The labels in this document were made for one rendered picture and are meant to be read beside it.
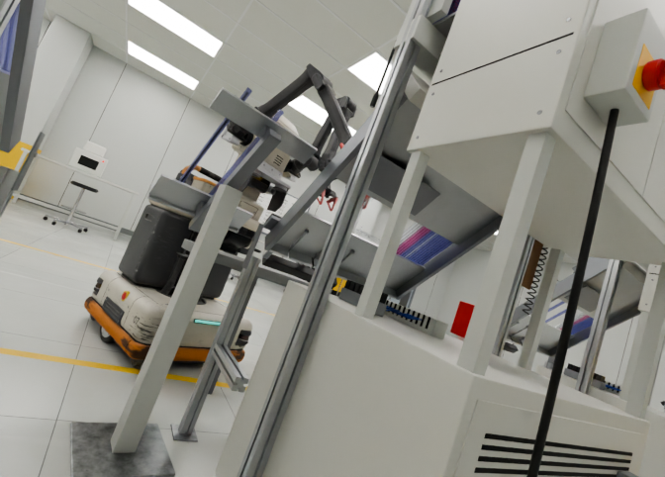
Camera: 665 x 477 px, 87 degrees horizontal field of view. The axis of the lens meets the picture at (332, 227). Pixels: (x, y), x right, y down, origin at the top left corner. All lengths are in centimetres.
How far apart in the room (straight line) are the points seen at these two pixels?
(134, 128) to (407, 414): 765
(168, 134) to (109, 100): 111
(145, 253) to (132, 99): 625
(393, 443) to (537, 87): 61
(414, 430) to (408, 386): 6
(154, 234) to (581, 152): 178
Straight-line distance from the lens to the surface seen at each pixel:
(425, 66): 111
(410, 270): 159
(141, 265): 201
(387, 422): 65
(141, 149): 791
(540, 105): 67
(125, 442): 129
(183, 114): 810
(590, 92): 72
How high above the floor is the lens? 68
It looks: 7 degrees up
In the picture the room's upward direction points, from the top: 21 degrees clockwise
